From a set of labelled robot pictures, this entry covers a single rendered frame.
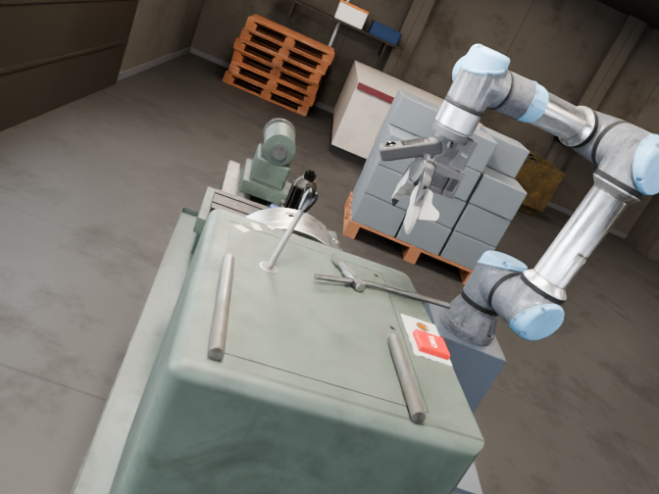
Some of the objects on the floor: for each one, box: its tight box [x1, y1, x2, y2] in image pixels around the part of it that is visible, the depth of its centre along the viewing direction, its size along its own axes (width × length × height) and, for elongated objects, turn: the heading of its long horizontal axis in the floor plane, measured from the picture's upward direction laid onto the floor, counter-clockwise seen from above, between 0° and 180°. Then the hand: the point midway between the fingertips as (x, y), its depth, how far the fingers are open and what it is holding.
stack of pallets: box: [223, 14, 334, 117], centre depth 882 cm, size 134×95×95 cm
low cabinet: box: [329, 60, 486, 166], centre depth 841 cm, size 197×244×92 cm
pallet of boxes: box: [343, 89, 530, 284], centre depth 529 cm, size 124×81×120 cm, turn 46°
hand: (395, 219), depth 118 cm, fingers open, 14 cm apart
